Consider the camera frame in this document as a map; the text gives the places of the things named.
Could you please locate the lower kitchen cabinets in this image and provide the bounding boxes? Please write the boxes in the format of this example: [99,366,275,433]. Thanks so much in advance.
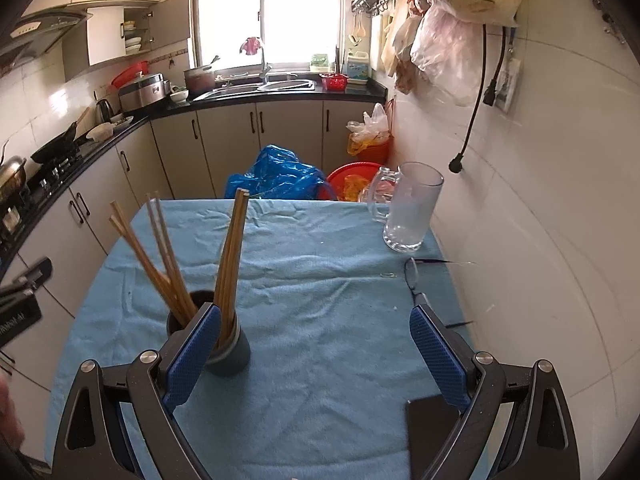
[1,98,373,460]

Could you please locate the kitchen cabinets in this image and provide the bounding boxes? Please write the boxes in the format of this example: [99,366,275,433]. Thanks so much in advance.
[23,0,191,80]
[1,98,373,460]

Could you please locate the steel kitchen sink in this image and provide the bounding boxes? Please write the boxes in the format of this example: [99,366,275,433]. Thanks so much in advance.
[193,79,316,102]

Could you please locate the upper kitchen cabinets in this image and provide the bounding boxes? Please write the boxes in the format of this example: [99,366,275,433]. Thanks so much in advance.
[23,0,191,80]

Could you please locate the right hand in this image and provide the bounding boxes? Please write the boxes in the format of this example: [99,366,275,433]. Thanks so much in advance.
[0,375,25,451]

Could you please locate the dark grey utensil cup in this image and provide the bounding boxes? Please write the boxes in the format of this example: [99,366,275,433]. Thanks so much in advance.
[166,289,250,377]

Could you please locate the black flat rectangular block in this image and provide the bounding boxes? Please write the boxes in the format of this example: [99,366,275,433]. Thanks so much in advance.
[405,394,459,480]

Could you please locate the blue towel table cover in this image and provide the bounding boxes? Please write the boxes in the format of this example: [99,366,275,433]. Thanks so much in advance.
[44,200,438,479]

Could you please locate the steel wok with lid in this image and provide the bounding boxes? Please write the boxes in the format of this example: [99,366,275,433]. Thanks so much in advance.
[0,142,26,204]

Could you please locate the black frying pan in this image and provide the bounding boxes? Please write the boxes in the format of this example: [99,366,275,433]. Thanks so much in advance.
[30,106,91,165]

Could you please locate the clear glass beer mug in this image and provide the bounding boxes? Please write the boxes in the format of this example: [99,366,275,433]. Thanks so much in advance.
[367,162,445,254]

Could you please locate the red plastic basin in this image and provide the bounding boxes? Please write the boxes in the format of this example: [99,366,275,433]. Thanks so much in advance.
[318,162,381,202]

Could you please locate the blue plastic bag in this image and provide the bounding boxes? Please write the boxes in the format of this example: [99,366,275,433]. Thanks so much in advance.
[224,144,337,200]

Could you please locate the orange bag bin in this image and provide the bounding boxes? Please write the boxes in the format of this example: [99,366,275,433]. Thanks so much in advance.
[346,103,393,165]

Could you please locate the silver rice cooker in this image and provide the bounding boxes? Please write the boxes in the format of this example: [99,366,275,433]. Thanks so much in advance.
[118,73,171,114]

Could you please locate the white bowl on counter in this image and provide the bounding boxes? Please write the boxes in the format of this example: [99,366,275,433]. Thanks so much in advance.
[170,89,189,103]

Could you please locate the red plastic lid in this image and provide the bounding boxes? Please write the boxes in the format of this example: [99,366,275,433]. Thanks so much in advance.
[111,61,149,89]

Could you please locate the range hood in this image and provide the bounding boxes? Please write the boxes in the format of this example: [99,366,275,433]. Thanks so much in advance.
[0,8,90,76]

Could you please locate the brown cooking pot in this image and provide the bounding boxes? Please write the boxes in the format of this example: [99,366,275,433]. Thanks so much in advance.
[183,55,220,98]

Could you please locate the red small basket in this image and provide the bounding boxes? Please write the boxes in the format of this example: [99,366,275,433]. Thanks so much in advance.
[320,73,348,92]

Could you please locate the hanging plastic bags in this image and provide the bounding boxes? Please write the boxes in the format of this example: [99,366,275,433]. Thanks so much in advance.
[372,0,523,106]

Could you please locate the black frame eyeglasses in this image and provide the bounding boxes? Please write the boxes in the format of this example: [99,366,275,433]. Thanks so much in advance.
[404,257,473,328]

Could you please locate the black power cable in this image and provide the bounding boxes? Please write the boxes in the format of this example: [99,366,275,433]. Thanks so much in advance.
[448,23,509,175]

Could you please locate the white wall power strip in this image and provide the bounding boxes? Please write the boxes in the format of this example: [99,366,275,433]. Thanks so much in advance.
[495,58,522,114]

